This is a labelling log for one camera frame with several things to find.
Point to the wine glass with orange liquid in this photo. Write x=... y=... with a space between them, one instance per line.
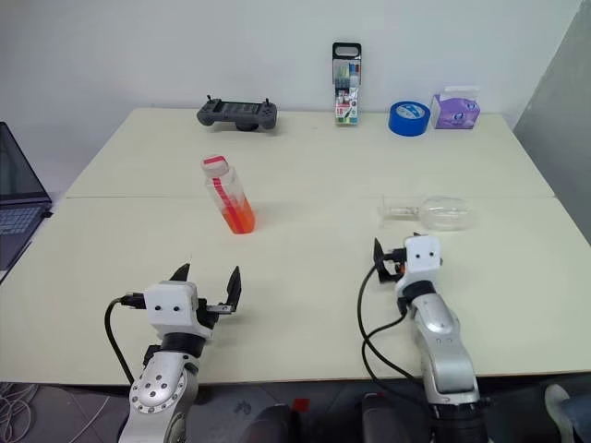
x=443 y=212

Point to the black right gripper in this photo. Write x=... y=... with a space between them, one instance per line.
x=394 y=260

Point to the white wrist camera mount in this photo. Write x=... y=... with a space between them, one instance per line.
x=422 y=256
x=168 y=302

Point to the marker pen pack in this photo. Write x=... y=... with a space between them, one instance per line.
x=346 y=92

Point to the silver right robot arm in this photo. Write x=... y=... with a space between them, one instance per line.
x=438 y=332

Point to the plastic bottle with orange liquid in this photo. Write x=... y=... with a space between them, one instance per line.
x=235 y=212

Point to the grey partition panel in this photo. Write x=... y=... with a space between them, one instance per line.
x=563 y=101

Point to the grey laptop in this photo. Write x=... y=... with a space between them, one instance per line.
x=18 y=217

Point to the grey game controller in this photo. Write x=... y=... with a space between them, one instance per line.
x=237 y=114

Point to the purple tissue box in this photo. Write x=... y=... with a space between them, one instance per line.
x=454 y=113

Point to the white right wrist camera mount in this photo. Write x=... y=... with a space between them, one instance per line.
x=422 y=256

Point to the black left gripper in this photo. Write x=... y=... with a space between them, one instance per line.
x=207 y=318

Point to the dark rounded shape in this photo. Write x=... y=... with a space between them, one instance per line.
x=270 y=427
x=392 y=420

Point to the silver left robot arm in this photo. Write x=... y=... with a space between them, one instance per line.
x=157 y=383

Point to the blue tape roll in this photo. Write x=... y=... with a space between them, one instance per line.
x=408 y=122

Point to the small red floor object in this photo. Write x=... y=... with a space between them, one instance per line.
x=300 y=405

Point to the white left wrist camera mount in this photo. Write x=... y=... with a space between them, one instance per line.
x=168 y=302

